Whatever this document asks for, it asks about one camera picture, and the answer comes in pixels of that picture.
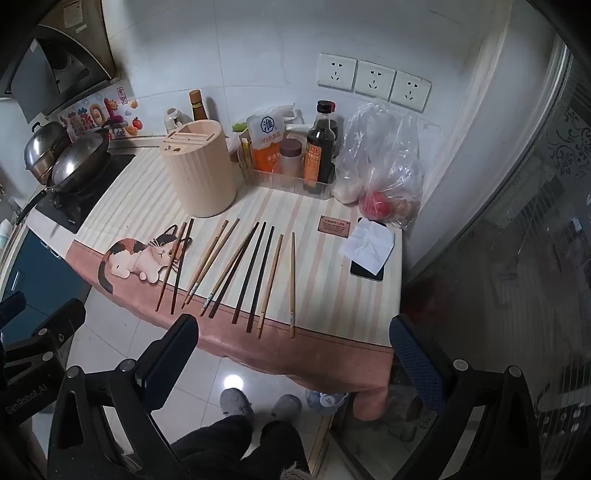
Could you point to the white tissue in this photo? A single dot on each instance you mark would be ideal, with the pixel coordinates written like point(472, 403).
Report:
point(369, 247)

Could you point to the person's right leg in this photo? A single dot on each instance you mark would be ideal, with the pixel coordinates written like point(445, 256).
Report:
point(277, 447)

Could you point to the white powder bag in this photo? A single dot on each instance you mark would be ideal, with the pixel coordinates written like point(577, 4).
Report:
point(348, 189)

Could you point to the blue base cabinet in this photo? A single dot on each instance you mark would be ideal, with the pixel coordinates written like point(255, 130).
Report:
point(37, 272)

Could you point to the brown lidded jar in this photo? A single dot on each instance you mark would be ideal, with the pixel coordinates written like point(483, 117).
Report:
point(291, 161)

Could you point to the steel pot with lid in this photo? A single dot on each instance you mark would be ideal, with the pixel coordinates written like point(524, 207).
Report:
point(44, 147)

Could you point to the grey slipper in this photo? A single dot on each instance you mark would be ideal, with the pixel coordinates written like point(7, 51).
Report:
point(236, 404)
point(285, 407)

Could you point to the cat print tablecloth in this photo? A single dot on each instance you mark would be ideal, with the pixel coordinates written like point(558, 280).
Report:
point(318, 286)

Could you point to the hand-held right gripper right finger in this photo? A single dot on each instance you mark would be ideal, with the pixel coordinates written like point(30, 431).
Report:
point(415, 362)

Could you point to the clear plastic bag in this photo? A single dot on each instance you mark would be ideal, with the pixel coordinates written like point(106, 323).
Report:
point(385, 147)

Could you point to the green capped bottle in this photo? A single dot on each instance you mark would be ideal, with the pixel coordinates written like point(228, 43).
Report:
point(240, 127)

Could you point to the brown capped glass bottle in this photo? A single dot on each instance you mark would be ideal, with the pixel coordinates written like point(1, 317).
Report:
point(197, 106)

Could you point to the person's left leg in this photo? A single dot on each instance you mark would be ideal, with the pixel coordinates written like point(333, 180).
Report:
point(212, 450)

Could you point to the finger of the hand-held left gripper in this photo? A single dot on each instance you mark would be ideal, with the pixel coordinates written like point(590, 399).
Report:
point(62, 325)
point(11, 303)

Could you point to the red tomato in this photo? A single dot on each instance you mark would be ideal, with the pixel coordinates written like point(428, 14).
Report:
point(376, 206)

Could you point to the black induction cooktop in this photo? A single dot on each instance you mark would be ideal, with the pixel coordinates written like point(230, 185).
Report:
point(78, 210)

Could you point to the clear plastic organizer tray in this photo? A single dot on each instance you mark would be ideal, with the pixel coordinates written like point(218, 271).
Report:
point(286, 185)

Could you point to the colourful wall sticker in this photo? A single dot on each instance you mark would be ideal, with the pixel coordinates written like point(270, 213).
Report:
point(92, 113)

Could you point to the steel wok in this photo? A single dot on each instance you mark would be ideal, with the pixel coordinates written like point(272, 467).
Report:
point(76, 159)

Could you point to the dark sauce bottle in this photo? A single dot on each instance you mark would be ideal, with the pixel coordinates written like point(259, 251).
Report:
point(318, 152)

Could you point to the person's leg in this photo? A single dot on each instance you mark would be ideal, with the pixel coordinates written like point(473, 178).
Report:
point(277, 447)
point(212, 450)

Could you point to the brown wooden chopstick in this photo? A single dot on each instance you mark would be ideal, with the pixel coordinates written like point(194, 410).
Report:
point(171, 267)
point(270, 286)

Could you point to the black smartphone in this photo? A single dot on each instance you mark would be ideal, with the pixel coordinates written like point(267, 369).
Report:
point(367, 275)

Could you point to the range hood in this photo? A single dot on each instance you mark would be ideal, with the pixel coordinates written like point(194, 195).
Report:
point(51, 69)

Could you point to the glass sliding door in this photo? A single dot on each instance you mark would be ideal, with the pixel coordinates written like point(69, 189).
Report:
point(531, 230)

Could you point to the white round bowl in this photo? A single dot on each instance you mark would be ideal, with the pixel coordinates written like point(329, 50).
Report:
point(198, 175)

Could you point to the white ceramic cup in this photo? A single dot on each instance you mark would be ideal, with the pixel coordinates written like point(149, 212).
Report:
point(174, 121)

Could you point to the white and orange bag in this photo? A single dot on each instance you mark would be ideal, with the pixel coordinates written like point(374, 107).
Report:
point(270, 157)

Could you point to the dark wooden chopstick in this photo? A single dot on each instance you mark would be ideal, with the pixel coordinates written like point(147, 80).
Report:
point(182, 267)
point(261, 277)
point(248, 277)
point(219, 300)

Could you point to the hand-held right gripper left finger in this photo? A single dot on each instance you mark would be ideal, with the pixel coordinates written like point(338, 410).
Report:
point(168, 369)

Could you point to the white wall socket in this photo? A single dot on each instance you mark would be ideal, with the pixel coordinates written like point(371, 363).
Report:
point(336, 71)
point(411, 91)
point(375, 78)

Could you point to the yellow seasoning packet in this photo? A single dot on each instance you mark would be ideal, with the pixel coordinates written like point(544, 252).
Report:
point(246, 152)

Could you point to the plastic water bottle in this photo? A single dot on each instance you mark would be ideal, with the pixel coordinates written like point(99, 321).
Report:
point(325, 400)

